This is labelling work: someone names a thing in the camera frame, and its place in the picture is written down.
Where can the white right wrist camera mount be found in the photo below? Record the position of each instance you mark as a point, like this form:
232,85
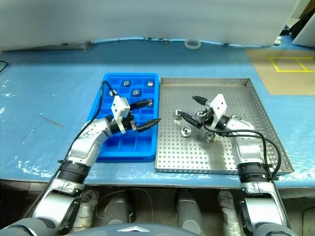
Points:
219,105

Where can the white slanted panel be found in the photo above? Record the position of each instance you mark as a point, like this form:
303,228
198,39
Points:
306,37

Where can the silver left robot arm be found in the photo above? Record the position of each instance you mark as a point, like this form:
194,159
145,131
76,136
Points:
82,147

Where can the blue compartment tray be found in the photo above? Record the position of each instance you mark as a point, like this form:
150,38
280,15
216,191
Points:
128,150

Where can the grey robot torso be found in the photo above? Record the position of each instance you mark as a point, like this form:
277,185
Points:
133,229

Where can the perforated metal tray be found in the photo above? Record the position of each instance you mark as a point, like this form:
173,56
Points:
187,157

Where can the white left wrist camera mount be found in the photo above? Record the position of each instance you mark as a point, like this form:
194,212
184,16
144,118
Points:
119,107

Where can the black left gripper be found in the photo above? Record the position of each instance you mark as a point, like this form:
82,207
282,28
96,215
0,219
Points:
128,123

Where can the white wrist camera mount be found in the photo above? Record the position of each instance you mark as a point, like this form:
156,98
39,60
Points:
119,107
219,105

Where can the brown cardboard sheet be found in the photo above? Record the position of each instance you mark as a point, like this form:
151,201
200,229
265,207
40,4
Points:
283,81

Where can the white wrapped post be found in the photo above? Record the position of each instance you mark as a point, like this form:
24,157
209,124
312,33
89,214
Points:
227,209
86,206

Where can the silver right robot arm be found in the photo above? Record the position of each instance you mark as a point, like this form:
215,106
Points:
248,147

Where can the dark grey rounded cylinder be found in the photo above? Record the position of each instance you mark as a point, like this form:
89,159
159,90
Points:
115,206
188,209

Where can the small white object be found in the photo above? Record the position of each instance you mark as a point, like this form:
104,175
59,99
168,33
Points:
277,40

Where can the blue table cover sheet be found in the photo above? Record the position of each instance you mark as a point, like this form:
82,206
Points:
49,86

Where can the white tape roll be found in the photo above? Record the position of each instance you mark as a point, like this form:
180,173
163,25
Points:
187,44

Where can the white backdrop board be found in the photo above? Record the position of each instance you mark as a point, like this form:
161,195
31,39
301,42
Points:
147,17

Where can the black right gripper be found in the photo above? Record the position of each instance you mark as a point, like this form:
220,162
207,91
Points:
208,118

